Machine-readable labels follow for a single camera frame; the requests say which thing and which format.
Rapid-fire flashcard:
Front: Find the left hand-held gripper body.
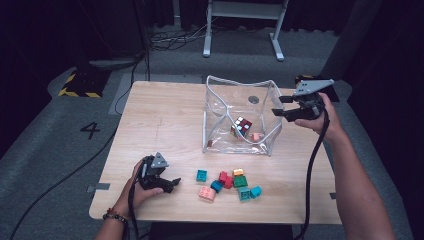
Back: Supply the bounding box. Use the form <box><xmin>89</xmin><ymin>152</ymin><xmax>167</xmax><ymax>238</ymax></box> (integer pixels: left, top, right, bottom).
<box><xmin>139</xmin><ymin>152</ymin><xmax>170</xmax><ymax>191</ymax></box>

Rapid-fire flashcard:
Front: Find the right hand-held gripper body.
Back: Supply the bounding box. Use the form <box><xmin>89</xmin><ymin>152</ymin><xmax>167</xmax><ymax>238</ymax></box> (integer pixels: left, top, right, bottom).
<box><xmin>286</xmin><ymin>79</ymin><xmax>335</xmax><ymax>123</ymax></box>

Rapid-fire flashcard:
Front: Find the pink building block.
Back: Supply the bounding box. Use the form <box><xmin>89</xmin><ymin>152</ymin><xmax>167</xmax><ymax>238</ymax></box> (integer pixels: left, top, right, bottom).
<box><xmin>198</xmin><ymin>185</ymin><xmax>217</xmax><ymax>203</ymax></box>

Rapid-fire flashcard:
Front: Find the multicoloured puzzle cube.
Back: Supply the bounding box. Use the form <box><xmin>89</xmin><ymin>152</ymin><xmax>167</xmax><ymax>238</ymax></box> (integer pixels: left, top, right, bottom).
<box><xmin>229</xmin><ymin>115</ymin><xmax>253</xmax><ymax>139</ymax></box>

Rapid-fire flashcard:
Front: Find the blue building block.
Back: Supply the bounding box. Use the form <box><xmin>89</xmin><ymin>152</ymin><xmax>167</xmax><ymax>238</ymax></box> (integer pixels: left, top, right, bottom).
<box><xmin>210</xmin><ymin>179</ymin><xmax>224</xmax><ymax>194</ymax></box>

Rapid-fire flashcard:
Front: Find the clear plastic bag white trim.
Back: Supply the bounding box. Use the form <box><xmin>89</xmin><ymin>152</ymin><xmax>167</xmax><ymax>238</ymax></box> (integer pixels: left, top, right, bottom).
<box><xmin>201</xmin><ymin>74</ymin><xmax>285</xmax><ymax>157</ymax></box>

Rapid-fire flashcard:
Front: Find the green building block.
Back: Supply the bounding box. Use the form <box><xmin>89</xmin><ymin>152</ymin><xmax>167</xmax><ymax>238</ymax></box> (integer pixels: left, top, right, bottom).
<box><xmin>232</xmin><ymin>175</ymin><xmax>249</xmax><ymax>189</ymax></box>

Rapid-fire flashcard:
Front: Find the person's left hand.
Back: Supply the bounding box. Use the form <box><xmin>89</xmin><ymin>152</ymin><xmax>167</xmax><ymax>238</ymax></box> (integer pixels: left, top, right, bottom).
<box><xmin>114</xmin><ymin>159</ymin><xmax>165</xmax><ymax>214</ymax></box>

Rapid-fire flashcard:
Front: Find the person's right hand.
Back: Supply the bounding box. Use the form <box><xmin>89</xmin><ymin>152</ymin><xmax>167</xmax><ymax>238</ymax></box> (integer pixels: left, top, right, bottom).
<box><xmin>294</xmin><ymin>94</ymin><xmax>344</xmax><ymax>143</ymax></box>

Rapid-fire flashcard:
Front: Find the black yellow striped base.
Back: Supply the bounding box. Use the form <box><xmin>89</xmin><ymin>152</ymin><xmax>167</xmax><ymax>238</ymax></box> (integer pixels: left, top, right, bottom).
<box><xmin>294</xmin><ymin>74</ymin><xmax>340</xmax><ymax>103</ymax></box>
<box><xmin>58</xmin><ymin>68</ymin><xmax>111</xmax><ymax>99</ymax></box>

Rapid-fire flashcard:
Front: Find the person's dark clothing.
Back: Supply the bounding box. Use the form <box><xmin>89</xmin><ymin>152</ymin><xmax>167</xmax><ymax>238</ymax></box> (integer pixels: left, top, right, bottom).
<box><xmin>148</xmin><ymin>222</ymin><xmax>294</xmax><ymax>240</ymax></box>

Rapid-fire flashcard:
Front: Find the dark grey panel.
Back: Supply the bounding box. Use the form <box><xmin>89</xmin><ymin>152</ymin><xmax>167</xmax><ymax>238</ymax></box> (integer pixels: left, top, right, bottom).
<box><xmin>320</xmin><ymin>0</ymin><xmax>383</xmax><ymax>81</ymax></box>

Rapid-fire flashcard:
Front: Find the dark curtain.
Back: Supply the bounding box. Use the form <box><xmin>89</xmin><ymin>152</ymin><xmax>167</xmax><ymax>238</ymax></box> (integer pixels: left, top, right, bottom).
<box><xmin>179</xmin><ymin>0</ymin><xmax>354</xmax><ymax>36</ymax></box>

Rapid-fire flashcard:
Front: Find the dark equipment stand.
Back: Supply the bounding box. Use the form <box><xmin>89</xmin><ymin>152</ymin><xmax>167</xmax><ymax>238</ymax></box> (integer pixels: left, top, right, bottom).
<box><xmin>76</xmin><ymin>0</ymin><xmax>149</xmax><ymax>73</ymax></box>

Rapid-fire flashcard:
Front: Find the left hand-held gripper cable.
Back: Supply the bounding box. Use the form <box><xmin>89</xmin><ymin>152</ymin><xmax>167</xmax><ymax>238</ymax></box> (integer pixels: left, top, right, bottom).
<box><xmin>127</xmin><ymin>179</ymin><xmax>141</xmax><ymax>240</ymax></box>

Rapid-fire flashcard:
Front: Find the hand-held gripper cable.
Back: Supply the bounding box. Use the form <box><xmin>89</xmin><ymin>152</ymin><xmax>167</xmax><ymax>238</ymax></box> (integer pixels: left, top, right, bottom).
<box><xmin>127</xmin><ymin>179</ymin><xmax>141</xmax><ymax>240</ymax></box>
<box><xmin>292</xmin><ymin>101</ymin><xmax>332</xmax><ymax>240</ymax></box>

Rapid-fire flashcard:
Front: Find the right hand-held gripper cable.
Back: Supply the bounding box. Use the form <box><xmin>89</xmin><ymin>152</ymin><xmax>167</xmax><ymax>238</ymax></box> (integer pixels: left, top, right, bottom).
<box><xmin>292</xmin><ymin>101</ymin><xmax>332</xmax><ymax>240</ymax></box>

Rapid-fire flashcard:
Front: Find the beaded bracelet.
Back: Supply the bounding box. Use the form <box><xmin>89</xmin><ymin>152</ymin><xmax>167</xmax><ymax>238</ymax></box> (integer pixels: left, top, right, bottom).
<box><xmin>102</xmin><ymin>207</ymin><xmax>130</xmax><ymax>225</ymax></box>

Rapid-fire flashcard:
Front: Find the long black floor cable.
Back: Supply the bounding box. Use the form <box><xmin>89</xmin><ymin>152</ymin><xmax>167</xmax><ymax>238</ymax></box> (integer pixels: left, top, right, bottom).
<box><xmin>8</xmin><ymin>128</ymin><xmax>118</xmax><ymax>240</ymax></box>

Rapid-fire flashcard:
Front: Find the white metal desk frame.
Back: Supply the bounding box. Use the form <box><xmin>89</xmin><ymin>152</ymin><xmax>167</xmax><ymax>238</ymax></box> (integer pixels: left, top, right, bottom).
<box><xmin>202</xmin><ymin>0</ymin><xmax>290</xmax><ymax>62</ymax></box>

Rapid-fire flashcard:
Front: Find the looped black floor cable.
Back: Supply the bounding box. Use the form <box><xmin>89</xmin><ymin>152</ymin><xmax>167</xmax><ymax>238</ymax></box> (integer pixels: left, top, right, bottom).
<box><xmin>114</xmin><ymin>49</ymin><xmax>149</xmax><ymax>116</ymax></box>

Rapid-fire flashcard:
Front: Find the bundle of floor cables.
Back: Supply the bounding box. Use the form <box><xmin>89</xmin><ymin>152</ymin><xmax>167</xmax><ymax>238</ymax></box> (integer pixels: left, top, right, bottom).
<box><xmin>148</xmin><ymin>19</ymin><xmax>214</xmax><ymax>51</ymax></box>

